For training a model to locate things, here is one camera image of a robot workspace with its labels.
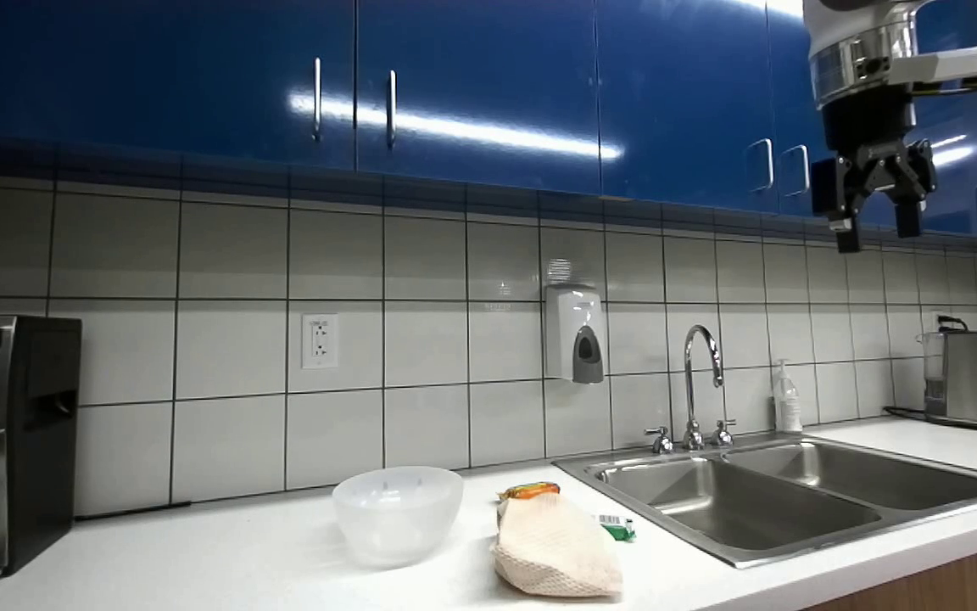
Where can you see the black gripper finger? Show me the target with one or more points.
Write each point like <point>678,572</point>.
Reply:
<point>850,222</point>
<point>906,207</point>

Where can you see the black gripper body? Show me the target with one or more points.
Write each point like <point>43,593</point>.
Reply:
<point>869,128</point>

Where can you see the beige waffle-weave towel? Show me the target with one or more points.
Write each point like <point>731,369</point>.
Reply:
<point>553,554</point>

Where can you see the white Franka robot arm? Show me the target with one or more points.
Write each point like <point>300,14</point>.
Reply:
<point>855,54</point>

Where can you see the clear plastic bowl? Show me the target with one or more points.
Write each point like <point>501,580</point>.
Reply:
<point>396,515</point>

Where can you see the blue cabinet door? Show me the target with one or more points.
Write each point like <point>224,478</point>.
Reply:
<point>680,103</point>
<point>490,69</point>
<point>162,78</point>
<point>964,180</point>
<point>797,69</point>

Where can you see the steel countertop appliance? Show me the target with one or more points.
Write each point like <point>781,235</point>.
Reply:
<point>976,378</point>

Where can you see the clear pump soap bottle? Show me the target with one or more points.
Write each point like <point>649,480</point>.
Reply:
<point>785,405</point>

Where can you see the chrome faucet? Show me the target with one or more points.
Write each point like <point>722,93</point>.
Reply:
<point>691,385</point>

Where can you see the stainless steel double sink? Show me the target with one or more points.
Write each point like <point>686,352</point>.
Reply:
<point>781,503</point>

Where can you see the wooden sink front panel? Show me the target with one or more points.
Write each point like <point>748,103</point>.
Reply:
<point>951,582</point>

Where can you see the green wrapped snack bar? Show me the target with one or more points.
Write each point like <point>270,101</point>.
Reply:
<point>619,529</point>

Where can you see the orange wrapped snack bar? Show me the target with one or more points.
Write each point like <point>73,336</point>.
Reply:
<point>529,490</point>

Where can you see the black coffee maker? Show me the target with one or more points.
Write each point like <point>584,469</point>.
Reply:
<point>32,430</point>

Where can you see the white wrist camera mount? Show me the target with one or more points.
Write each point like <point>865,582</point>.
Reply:
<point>964,64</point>

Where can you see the white wall soap dispenser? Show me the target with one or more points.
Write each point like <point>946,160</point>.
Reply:
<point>576,333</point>

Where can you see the white wall outlet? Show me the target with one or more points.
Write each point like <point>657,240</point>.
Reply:
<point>320,340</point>

